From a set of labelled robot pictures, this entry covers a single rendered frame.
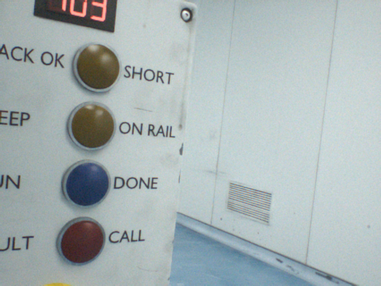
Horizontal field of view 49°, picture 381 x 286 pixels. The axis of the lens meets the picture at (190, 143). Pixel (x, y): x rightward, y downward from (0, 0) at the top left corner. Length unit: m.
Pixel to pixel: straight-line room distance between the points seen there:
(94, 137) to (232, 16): 4.11
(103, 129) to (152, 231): 0.08
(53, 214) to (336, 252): 3.16
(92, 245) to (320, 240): 3.20
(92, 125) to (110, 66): 0.04
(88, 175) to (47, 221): 0.04
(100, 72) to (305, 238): 3.31
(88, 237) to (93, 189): 0.03
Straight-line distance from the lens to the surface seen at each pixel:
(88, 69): 0.26
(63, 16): 0.26
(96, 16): 0.27
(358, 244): 3.26
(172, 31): 0.29
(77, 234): 0.27
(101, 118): 0.26
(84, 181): 0.26
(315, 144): 3.43
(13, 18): 0.26
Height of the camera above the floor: 1.13
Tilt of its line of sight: 3 degrees down
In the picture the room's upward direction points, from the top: 6 degrees clockwise
